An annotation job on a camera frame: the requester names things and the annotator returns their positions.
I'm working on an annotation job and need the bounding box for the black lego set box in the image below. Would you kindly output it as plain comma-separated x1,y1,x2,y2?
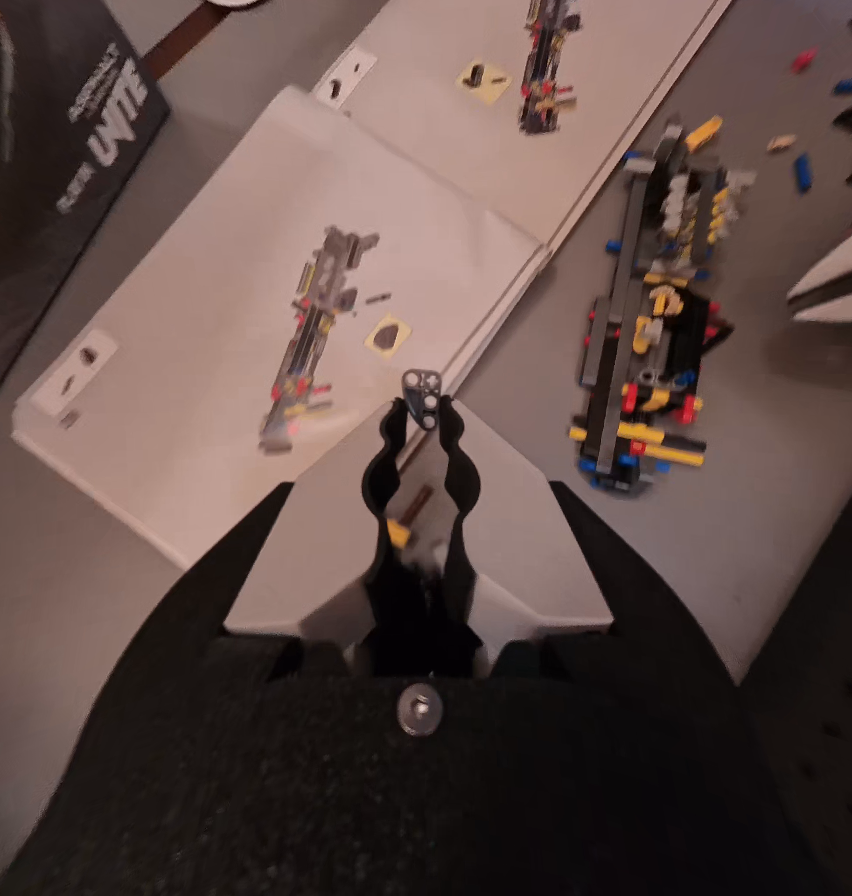
0,0,171,421

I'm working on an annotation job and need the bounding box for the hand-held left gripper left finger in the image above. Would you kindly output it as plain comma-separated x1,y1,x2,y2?
224,398,435,678

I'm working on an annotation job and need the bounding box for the white lego instruction booklet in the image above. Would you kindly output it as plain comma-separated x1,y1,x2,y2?
12,0,735,571

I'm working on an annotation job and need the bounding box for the lego car chassis assembly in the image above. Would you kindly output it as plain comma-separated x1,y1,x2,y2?
569,122,756,494

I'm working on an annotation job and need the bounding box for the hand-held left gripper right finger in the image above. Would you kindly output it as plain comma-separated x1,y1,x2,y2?
429,398,614,678

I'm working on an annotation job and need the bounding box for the dark grey triangular lego piece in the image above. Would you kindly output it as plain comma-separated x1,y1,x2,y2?
401,367,442,429

